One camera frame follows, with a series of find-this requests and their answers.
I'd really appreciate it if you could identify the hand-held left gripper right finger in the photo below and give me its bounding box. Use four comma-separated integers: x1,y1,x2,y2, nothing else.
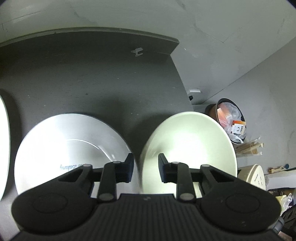
158,153,238,202

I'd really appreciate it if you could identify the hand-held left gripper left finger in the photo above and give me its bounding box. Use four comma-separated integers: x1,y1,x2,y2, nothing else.
58,153,135,202

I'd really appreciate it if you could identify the cream white bowl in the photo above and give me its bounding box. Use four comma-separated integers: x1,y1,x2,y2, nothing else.
139,112,237,198

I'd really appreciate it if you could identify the white plate with script print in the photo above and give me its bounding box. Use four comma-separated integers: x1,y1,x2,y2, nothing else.
14,113,139,198

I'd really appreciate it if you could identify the brown pot with trash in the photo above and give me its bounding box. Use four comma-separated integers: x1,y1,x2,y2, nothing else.
205,98,247,144

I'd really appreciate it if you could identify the bundle of wooden sticks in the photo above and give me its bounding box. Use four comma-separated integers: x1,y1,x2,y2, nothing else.
236,138,265,157

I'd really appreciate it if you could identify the cream round container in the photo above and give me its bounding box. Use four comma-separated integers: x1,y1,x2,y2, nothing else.
238,164,266,191

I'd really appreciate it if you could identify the wooden tool with blue knob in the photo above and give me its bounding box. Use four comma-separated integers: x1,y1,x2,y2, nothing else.
269,164,290,174

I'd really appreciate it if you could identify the plain white plate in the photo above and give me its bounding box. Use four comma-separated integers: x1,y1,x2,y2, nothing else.
0,95,11,202

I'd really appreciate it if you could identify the clear plastic bag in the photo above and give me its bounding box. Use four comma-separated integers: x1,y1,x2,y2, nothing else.
280,193,296,209

